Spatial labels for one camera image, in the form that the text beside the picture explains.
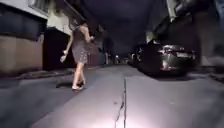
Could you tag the row of parked vehicles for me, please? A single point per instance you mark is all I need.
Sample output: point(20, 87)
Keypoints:
point(133, 58)

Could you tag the person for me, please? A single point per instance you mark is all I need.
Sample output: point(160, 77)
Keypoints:
point(80, 46)

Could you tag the dark parked car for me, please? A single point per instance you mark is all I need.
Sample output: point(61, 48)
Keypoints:
point(166, 56)

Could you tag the grey asphalt road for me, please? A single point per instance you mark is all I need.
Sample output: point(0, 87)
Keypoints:
point(156, 100)

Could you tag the dark building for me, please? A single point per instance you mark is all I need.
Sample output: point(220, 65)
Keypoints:
point(200, 23)

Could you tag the pale building with wall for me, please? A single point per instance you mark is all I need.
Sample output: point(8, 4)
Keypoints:
point(23, 40)

